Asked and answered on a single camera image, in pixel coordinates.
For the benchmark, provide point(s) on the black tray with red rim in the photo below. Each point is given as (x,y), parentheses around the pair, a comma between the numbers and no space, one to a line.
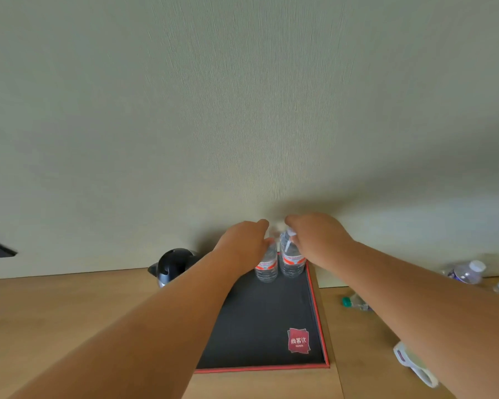
(266,324)

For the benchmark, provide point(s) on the person's left forearm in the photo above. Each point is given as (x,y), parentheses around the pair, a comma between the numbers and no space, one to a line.
(141,328)

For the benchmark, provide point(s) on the person's left thumb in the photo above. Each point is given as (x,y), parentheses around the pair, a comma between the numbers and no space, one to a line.
(261,224)

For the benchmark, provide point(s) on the clear water bottle red label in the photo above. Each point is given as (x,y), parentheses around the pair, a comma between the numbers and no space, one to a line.
(291,261)
(267,265)

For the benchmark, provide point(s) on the person's right thumb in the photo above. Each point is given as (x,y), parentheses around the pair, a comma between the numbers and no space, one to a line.
(292,222)

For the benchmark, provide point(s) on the person's right hand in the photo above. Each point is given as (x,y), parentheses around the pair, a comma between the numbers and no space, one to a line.
(320,240)

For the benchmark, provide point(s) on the clear bottle white cap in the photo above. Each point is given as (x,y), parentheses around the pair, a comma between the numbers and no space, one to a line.
(465,272)

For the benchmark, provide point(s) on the person's left hand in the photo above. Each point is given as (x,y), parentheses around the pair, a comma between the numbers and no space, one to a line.
(243,244)

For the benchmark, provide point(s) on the person's right forearm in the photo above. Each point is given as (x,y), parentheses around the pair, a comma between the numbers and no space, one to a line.
(432,311)

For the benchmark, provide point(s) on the clear bottle green cap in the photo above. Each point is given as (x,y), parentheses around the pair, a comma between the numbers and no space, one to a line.
(356,302)

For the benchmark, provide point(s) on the white plastic cup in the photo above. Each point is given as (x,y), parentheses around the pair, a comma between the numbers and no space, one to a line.
(413,363)

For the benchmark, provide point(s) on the black electric kettle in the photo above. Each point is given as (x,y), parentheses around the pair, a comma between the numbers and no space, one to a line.
(172,265)

